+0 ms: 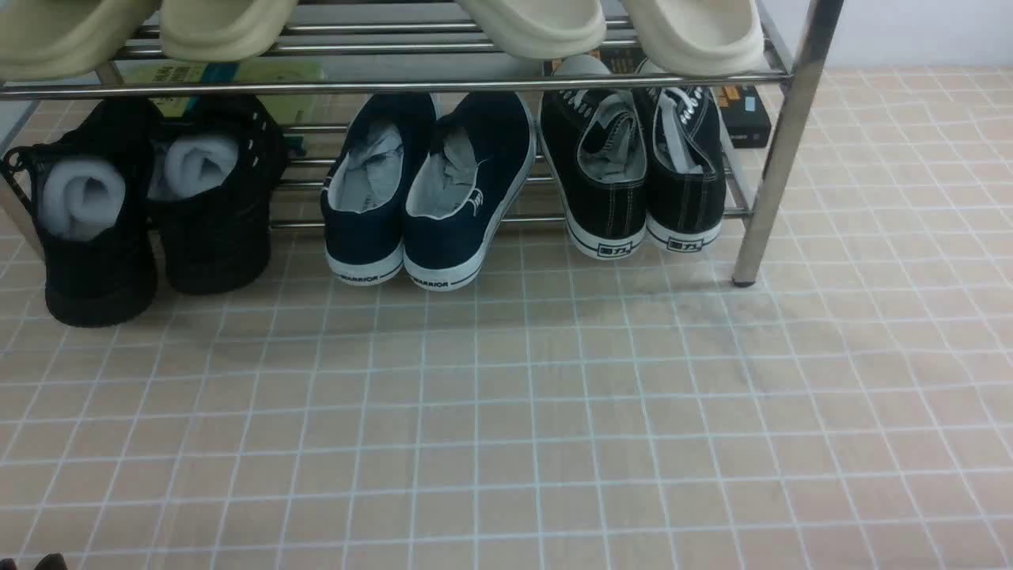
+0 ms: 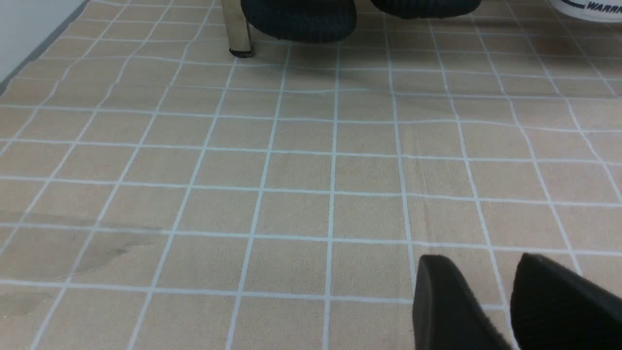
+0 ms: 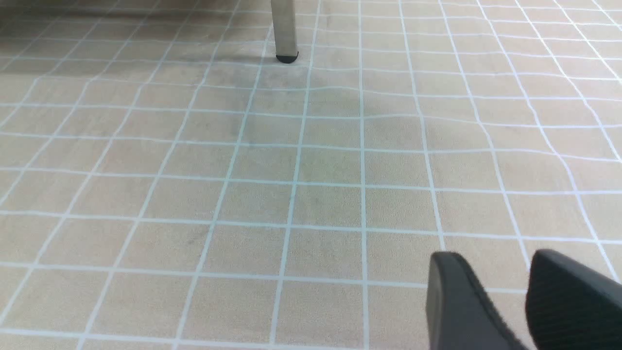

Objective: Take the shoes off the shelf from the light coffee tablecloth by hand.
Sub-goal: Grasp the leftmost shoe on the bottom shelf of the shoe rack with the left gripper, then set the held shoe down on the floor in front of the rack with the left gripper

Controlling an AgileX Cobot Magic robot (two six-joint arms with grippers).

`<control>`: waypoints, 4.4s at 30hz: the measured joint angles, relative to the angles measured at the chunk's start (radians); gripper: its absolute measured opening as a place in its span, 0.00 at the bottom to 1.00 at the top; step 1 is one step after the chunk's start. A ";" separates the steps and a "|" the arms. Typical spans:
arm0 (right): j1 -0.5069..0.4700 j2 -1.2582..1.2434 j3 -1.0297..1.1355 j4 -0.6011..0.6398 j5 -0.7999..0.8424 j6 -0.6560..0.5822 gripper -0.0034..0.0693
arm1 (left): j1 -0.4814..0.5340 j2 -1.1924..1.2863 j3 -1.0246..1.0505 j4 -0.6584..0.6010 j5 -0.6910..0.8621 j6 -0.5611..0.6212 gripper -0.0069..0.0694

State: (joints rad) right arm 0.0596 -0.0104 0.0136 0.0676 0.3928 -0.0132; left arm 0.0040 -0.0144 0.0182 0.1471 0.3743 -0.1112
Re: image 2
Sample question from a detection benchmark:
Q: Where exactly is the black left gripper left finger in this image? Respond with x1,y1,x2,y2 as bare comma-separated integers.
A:
413,255,512,350

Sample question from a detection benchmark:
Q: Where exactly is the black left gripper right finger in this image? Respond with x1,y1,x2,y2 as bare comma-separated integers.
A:
511,253,622,350

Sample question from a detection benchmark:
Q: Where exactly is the black knit sneaker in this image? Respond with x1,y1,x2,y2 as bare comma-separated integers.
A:
241,0,357,44
371,0,482,19

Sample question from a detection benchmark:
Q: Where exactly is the silver metal shoe rack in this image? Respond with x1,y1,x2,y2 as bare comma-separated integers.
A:
221,0,255,58

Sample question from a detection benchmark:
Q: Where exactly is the navy canvas shoe left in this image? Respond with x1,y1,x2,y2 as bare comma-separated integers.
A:
548,0,622,23

